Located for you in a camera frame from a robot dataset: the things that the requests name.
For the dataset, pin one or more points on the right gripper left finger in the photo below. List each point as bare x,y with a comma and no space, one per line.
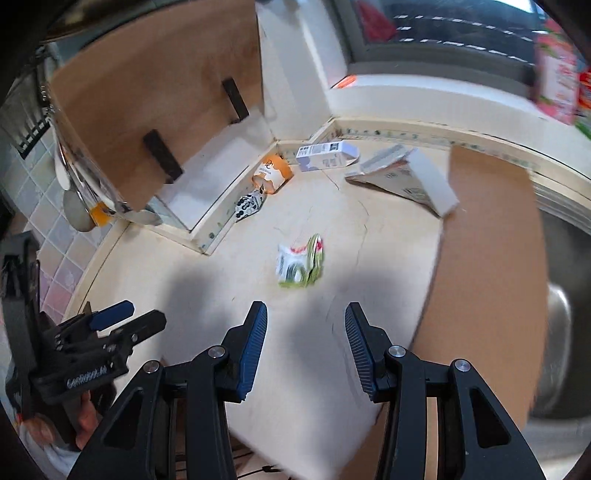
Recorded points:
222,374

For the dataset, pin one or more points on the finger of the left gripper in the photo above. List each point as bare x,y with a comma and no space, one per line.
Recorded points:
114,314
112,345

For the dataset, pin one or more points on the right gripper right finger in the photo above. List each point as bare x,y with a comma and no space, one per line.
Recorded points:
392,375

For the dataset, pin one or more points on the person's left hand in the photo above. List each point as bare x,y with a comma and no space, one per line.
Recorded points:
70,424

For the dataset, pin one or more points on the mesh strainer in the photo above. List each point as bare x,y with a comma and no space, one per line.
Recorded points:
80,216

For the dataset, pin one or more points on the brown cardboard sheet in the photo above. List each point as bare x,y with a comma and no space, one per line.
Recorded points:
484,326

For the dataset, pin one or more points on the green red snack wrapper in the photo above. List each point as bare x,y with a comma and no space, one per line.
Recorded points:
301,266

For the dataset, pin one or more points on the white rice paddle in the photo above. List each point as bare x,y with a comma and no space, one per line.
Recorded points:
62,174

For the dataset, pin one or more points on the black cutting board holder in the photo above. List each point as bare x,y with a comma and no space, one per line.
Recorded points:
194,136

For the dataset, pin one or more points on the black white patterned wrapper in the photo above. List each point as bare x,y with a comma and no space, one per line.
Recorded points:
249,204

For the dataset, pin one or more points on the stainless steel sink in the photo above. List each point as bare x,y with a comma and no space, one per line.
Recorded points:
563,391

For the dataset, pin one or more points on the flattened white cardboard box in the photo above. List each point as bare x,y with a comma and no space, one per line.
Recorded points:
410,174

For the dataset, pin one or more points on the wooden cutting board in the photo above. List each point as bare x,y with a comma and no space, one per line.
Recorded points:
162,71

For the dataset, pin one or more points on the white blue small carton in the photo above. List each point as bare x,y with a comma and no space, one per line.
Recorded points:
325,156

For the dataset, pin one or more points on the orange sticker on sill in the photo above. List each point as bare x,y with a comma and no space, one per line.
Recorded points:
345,82

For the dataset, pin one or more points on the red spray bottle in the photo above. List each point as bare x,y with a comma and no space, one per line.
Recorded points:
583,111

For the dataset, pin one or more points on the black wall rack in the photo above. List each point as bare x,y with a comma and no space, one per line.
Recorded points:
23,119

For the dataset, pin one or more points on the window frame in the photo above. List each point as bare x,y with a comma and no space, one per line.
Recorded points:
469,40

